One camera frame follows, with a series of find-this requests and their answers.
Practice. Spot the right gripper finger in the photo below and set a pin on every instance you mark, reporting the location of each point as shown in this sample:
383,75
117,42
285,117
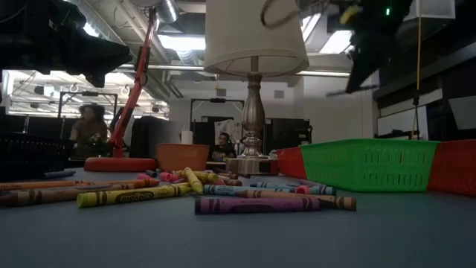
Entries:
362,70

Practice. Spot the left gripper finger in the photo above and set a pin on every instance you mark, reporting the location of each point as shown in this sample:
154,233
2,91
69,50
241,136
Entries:
104,56
96,80

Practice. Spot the purple crayon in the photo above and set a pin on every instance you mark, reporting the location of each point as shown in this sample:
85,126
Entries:
256,205

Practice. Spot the dark covered equipment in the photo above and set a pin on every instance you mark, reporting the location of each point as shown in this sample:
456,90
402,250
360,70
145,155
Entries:
152,137

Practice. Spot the red desk lamp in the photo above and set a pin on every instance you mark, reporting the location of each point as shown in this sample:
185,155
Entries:
119,164

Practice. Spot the green plastic basket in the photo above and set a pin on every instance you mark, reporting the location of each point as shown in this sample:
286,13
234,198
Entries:
372,167

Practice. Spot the black cabinet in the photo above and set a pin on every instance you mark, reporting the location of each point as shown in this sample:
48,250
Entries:
288,134

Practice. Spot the black plastic basket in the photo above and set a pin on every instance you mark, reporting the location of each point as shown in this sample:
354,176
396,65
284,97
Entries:
33,156

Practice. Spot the blue gray crayon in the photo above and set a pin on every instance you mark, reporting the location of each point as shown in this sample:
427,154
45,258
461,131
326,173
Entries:
59,174

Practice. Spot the white paper towel roll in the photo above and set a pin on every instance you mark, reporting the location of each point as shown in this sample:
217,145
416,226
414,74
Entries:
187,137

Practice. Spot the silver table lamp white shade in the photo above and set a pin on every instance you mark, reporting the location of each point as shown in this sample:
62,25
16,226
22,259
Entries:
256,37

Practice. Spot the orange plastic bin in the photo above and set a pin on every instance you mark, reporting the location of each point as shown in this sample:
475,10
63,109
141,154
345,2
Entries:
182,158

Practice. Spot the red plastic basket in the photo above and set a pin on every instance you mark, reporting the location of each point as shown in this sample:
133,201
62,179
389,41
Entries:
292,164
457,167

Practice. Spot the yellow crayon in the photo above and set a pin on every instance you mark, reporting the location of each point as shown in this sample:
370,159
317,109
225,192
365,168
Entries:
210,176
130,196
194,180

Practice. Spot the white patterned cloth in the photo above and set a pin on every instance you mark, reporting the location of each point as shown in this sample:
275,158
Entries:
230,128

